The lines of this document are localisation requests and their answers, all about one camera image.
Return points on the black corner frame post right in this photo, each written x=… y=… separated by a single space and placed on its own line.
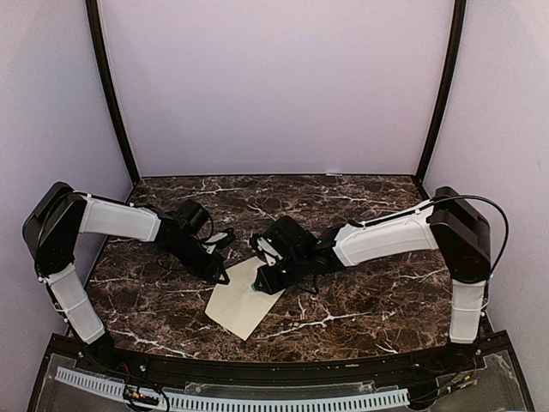
x=451 y=56

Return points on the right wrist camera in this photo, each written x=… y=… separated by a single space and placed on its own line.
x=282 y=239

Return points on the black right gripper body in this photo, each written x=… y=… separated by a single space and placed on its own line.
x=280 y=281

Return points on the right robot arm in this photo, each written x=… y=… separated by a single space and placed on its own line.
x=468 y=232

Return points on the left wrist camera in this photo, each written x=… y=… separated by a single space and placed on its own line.
x=192 y=217

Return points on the black corner frame post left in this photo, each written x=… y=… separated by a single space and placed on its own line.
x=110 y=94

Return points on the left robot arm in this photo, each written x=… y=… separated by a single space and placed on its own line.
x=63 y=215

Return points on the cream envelope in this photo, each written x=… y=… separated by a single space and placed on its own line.
x=236 y=306

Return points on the black corner frame post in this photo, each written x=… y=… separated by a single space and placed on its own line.
x=451 y=56
x=110 y=94

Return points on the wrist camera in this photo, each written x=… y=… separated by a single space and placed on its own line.
x=192 y=217
x=282 y=239

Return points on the white slotted cable duct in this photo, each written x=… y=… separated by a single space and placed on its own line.
x=210 y=397

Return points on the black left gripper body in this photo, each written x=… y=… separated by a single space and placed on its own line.
x=199 y=266

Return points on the black front rail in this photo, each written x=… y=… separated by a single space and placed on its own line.
x=394 y=368

